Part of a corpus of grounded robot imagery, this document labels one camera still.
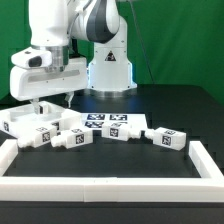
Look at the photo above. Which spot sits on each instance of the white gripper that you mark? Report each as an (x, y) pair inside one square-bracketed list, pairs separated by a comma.
[(36, 83)]

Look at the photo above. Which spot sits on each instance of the white square table top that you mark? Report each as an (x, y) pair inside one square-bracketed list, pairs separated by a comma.
[(18, 121)]

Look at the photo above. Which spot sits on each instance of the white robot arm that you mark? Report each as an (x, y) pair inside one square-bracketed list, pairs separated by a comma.
[(75, 44)]

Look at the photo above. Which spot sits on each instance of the white sheet with markers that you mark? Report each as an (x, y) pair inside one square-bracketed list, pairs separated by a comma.
[(96, 120)]

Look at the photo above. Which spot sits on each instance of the white U-shaped fence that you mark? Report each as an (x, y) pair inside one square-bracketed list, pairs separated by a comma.
[(207, 187)]

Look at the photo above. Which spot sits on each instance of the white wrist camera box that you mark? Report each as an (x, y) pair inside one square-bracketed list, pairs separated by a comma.
[(32, 58)]

